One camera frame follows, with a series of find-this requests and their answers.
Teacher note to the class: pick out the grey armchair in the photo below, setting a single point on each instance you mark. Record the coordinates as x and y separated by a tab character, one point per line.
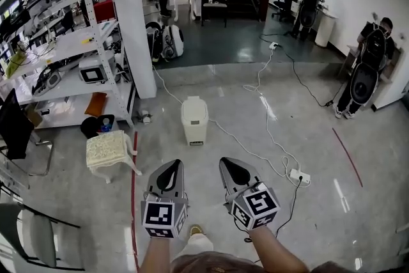
214	1

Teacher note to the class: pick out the red floor tape line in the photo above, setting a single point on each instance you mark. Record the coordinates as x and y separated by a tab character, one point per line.
134	201
348	156

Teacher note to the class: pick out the person's light trouser leg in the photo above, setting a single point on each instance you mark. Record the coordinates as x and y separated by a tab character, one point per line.
199	243

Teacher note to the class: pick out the black waste basket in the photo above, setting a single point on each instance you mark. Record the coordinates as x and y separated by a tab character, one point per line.
92	126

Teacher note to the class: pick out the cream white trash bin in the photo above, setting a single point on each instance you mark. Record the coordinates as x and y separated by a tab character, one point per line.
194	118

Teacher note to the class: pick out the metal cantilever chair frame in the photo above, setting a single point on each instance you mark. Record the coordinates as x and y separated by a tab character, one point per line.
48	163

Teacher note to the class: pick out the white round cabinet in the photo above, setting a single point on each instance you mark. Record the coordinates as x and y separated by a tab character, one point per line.
325	28

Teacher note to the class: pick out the person's left forearm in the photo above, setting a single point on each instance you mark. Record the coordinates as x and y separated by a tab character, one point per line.
159	254

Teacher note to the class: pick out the person's right forearm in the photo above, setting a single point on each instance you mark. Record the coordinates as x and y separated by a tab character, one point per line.
271	252

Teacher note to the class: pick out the white ornate stool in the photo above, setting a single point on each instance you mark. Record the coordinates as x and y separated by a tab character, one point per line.
105	148

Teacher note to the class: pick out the white backpack device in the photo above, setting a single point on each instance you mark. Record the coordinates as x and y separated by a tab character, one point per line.
169	41

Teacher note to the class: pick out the black office chair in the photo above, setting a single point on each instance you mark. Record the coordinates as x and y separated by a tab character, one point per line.
280	6

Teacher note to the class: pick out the orange cushion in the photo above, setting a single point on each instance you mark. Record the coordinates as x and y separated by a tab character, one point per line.
96	104

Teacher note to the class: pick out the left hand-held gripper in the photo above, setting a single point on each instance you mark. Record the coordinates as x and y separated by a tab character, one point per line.
166	198

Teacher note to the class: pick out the person's yellow shoe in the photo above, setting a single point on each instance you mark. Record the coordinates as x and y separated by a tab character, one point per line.
196	229

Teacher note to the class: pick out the white power strip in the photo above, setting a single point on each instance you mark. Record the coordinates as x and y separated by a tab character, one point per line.
299	176

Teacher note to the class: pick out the white box appliance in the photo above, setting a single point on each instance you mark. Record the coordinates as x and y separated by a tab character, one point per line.
94	72

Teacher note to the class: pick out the person's brown shirt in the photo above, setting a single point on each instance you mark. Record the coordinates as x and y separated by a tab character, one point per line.
214	263

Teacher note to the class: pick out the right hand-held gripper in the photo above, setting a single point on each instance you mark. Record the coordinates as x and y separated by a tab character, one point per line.
247	201

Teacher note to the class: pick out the black power adapter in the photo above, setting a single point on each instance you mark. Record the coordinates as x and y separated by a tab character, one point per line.
329	103

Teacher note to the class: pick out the grey padded chair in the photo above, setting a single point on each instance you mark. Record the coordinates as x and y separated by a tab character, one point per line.
41	239

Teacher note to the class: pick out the red box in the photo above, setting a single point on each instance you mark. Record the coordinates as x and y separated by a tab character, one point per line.
103	11

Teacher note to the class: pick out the small white floor object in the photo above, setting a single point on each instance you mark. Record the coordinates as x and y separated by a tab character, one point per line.
145	117

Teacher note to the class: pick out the white metal shelf rack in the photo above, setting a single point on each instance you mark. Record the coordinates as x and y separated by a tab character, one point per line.
96	41

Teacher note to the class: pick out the small white socket block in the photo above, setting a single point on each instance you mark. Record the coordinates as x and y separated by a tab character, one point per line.
273	45

